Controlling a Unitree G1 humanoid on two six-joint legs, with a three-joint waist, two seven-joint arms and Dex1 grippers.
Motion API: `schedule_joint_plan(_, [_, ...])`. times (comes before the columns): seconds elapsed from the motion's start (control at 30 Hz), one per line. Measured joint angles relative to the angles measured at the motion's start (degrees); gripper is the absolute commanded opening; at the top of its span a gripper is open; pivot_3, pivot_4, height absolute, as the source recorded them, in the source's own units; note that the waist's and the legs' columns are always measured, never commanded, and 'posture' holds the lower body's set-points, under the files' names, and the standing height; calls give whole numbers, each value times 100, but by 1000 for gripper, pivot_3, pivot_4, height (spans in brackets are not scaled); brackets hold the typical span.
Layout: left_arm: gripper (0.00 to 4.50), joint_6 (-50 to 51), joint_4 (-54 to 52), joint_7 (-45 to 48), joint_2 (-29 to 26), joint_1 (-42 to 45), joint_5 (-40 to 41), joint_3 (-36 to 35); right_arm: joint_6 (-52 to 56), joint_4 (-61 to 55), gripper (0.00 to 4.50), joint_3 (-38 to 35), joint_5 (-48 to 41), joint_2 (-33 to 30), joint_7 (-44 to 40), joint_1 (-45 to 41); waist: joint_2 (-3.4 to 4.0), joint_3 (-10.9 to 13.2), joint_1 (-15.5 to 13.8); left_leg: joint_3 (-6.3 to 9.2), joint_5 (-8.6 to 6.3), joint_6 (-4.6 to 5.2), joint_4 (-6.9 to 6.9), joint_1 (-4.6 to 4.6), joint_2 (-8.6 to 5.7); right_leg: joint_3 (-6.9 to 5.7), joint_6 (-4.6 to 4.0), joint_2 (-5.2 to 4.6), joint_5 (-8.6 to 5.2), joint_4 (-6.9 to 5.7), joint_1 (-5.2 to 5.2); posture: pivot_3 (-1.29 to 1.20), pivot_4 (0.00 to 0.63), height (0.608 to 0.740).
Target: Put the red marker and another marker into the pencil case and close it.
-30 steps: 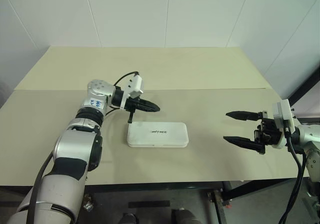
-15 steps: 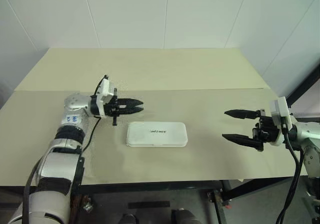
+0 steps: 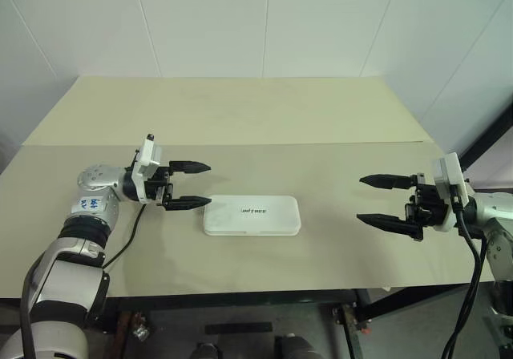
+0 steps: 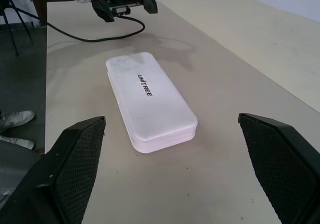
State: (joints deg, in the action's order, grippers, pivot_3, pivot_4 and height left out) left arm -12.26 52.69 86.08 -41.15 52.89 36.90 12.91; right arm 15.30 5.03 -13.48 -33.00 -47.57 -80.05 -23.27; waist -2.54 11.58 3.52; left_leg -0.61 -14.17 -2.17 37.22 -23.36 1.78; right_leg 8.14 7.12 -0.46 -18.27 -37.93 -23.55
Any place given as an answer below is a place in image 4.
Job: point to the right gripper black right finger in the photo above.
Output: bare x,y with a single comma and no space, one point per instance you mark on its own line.
282,169

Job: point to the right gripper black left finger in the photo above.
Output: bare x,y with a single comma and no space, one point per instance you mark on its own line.
67,171

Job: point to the white Unitree pencil case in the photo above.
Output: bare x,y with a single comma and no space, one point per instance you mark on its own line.
155,109

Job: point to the white sneaker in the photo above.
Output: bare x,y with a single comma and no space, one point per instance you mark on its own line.
17,142
15,119

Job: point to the black tripod stand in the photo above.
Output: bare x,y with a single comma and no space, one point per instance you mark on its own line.
12,34

